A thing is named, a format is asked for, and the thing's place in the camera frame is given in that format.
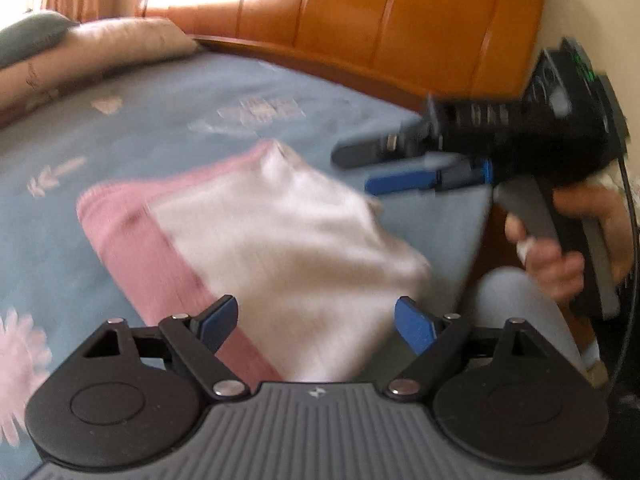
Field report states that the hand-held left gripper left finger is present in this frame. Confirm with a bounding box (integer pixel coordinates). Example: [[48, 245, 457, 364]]
[[82, 295, 251, 402]]

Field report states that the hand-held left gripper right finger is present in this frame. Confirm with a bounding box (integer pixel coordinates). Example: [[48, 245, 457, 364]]
[[384, 296, 556, 403]]

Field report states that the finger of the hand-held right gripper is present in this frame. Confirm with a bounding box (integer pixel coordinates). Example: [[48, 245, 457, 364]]
[[331, 120, 436, 170], [365, 157, 493, 196]]

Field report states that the pink and white sweater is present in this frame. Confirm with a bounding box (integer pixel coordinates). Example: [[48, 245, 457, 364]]
[[76, 139, 435, 383]]

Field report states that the person's right hand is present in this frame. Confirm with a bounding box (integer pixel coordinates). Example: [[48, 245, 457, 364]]
[[504, 185, 633, 305]]

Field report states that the wooden bed headboard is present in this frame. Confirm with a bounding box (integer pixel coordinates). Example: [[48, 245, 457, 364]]
[[136, 0, 553, 116]]

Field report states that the blue floral bed sheet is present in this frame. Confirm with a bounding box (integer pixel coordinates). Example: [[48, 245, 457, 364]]
[[0, 52, 493, 480]]

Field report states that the beige floral folded quilt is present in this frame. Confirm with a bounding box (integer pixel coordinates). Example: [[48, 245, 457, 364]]
[[0, 17, 201, 128]]

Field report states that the grey-blue pillow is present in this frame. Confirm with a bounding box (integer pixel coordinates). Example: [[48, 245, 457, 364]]
[[0, 10, 81, 68]]

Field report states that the black cable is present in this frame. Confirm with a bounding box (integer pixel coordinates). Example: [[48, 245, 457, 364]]
[[617, 152, 640, 391]]

